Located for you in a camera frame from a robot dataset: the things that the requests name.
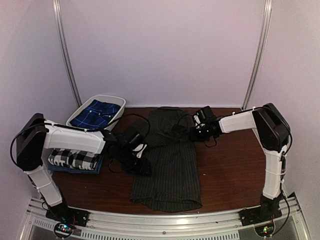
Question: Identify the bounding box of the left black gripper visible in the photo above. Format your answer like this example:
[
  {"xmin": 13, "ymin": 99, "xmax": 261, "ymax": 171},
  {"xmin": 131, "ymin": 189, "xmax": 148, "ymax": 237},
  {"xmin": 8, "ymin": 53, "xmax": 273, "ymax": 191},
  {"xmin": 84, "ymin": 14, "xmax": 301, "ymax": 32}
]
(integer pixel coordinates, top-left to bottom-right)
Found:
[{"xmin": 116, "ymin": 146, "xmax": 153, "ymax": 176}]

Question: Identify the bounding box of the dark grey pinstriped shirt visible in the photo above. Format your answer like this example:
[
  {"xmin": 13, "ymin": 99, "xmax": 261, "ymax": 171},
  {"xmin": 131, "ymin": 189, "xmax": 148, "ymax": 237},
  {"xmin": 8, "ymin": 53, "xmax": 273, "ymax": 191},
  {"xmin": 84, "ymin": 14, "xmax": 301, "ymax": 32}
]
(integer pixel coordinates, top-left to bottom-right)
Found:
[{"xmin": 130, "ymin": 107, "xmax": 203, "ymax": 213}]

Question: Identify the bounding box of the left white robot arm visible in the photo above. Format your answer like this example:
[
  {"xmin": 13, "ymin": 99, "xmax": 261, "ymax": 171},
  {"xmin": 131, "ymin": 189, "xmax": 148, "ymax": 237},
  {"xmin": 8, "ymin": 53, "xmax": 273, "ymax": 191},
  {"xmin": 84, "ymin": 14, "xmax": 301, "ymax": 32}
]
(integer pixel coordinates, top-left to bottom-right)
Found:
[{"xmin": 9, "ymin": 113, "xmax": 152, "ymax": 222}]

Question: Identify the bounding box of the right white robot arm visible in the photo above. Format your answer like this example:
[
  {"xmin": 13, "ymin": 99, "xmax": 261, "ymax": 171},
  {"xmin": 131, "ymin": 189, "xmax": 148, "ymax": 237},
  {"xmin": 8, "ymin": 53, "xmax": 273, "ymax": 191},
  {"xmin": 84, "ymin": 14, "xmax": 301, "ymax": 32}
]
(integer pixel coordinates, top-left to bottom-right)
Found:
[{"xmin": 188, "ymin": 103, "xmax": 293, "ymax": 201}]

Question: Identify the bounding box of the blue folded shirt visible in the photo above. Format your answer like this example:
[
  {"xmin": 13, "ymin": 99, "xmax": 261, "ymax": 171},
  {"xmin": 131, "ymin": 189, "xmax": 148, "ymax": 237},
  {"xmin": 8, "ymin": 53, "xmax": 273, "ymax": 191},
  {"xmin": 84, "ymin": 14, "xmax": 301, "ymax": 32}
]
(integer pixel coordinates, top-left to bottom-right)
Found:
[{"xmin": 47, "ymin": 156, "xmax": 103, "ymax": 175}]

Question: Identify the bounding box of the blue plaid shirt in basket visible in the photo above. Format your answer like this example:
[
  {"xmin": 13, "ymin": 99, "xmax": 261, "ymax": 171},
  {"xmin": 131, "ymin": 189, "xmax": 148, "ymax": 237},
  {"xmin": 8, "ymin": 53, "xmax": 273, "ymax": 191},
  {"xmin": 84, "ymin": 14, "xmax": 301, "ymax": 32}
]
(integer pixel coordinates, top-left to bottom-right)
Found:
[{"xmin": 69, "ymin": 99, "xmax": 121, "ymax": 129}]

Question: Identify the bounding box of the white plastic basket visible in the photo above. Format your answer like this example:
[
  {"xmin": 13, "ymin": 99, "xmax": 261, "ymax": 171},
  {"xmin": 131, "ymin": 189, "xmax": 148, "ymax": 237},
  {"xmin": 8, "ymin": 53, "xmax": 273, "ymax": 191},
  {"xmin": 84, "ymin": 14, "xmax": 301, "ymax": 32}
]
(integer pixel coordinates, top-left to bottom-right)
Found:
[{"xmin": 66, "ymin": 94, "xmax": 126, "ymax": 131}]

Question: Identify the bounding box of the black white checkered folded shirt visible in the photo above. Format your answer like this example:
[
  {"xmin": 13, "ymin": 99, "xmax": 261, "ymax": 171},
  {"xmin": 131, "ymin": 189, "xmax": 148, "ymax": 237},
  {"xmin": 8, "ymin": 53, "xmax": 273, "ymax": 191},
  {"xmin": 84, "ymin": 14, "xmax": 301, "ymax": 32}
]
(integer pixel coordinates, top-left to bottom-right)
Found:
[{"xmin": 48, "ymin": 148, "xmax": 99, "ymax": 171}]

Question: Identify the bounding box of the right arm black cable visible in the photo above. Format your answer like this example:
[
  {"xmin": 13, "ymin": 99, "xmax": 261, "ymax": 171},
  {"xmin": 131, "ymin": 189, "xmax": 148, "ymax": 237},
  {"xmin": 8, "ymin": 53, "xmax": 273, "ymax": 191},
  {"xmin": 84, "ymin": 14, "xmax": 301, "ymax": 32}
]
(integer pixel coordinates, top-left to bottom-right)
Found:
[{"xmin": 171, "ymin": 113, "xmax": 218, "ymax": 148}]

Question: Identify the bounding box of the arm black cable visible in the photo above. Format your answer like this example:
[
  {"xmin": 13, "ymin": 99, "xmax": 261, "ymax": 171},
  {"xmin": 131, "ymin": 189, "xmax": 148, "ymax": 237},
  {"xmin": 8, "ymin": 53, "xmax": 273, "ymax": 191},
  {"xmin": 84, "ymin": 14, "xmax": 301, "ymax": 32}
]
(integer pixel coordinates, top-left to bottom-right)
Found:
[
  {"xmin": 171, "ymin": 113, "xmax": 218, "ymax": 148},
  {"xmin": 84, "ymin": 113, "xmax": 151, "ymax": 173}
]

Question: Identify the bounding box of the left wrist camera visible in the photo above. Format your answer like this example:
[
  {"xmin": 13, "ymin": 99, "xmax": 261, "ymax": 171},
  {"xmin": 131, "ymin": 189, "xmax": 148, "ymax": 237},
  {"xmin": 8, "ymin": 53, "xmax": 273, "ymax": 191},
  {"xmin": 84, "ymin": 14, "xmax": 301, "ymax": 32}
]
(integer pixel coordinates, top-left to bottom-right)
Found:
[{"xmin": 133, "ymin": 144, "xmax": 147, "ymax": 159}]

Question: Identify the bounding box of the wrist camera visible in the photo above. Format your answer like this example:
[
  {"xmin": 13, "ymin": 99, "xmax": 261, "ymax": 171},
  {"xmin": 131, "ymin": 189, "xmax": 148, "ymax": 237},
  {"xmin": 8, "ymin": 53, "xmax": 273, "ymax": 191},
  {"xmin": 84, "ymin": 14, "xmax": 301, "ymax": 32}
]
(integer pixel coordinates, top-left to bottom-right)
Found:
[
  {"xmin": 133, "ymin": 144, "xmax": 147, "ymax": 159},
  {"xmin": 192, "ymin": 114, "xmax": 201, "ymax": 126}
]

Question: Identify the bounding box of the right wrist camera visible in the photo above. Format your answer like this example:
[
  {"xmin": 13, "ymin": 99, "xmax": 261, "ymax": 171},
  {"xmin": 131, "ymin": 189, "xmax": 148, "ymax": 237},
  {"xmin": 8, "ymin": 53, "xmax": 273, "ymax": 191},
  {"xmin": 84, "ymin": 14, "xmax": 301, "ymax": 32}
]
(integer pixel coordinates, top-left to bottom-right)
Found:
[{"xmin": 192, "ymin": 114, "xmax": 201, "ymax": 126}]

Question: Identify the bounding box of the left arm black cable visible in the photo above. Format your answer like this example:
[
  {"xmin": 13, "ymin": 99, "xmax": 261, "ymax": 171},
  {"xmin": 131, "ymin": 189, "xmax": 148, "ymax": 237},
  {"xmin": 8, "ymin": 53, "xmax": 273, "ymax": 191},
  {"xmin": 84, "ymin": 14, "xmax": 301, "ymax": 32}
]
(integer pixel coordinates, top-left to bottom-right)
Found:
[{"xmin": 84, "ymin": 113, "xmax": 151, "ymax": 173}]

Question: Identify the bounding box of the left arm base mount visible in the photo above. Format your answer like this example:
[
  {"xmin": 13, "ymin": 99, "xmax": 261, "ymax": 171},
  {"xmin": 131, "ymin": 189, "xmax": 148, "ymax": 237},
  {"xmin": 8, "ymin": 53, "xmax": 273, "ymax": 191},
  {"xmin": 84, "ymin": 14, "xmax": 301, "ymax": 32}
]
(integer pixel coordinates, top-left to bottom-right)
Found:
[{"xmin": 45, "ymin": 196, "xmax": 90, "ymax": 227}]

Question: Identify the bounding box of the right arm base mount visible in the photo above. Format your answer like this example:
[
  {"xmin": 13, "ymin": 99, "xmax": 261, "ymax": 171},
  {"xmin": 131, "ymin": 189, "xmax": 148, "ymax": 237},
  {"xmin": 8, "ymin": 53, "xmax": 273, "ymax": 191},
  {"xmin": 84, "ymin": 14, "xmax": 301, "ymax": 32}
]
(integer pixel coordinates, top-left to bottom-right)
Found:
[{"xmin": 238, "ymin": 195, "xmax": 282, "ymax": 226}]

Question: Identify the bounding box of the front aluminium rail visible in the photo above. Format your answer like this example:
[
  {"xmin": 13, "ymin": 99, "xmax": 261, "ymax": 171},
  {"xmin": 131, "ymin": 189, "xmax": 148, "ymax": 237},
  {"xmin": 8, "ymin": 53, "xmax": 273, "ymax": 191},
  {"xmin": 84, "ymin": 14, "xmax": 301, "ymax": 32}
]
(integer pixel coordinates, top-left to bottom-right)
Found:
[{"xmin": 19, "ymin": 197, "xmax": 311, "ymax": 240}]

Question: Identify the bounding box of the right aluminium corner post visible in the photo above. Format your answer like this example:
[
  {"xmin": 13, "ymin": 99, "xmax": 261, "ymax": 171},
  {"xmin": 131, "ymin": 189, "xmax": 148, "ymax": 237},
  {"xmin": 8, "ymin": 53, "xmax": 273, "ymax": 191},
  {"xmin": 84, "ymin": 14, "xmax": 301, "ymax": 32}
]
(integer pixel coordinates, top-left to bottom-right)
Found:
[{"xmin": 241, "ymin": 0, "xmax": 273, "ymax": 110}]

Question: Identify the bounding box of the aluminium corner post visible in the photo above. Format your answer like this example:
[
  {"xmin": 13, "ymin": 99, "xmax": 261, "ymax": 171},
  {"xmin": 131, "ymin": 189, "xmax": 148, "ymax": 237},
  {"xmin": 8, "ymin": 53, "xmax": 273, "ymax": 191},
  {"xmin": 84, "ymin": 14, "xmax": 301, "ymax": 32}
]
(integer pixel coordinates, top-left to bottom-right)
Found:
[
  {"xmin": 241, "ymin": 0, "xmax": 273, "ymax": 110},
  {"xmin": 52, "ymin": 0, "xmax": 82, "ymax": 107}
]

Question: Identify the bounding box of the left aluminium corner post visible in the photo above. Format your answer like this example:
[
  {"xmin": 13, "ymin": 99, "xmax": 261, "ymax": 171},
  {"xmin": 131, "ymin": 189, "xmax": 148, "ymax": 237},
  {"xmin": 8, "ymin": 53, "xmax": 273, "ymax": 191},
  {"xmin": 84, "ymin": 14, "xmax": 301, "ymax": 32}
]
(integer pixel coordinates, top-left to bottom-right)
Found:
[{"xmin": 52, "ymin": 0, "xmax": 82, "ymax": 107}]

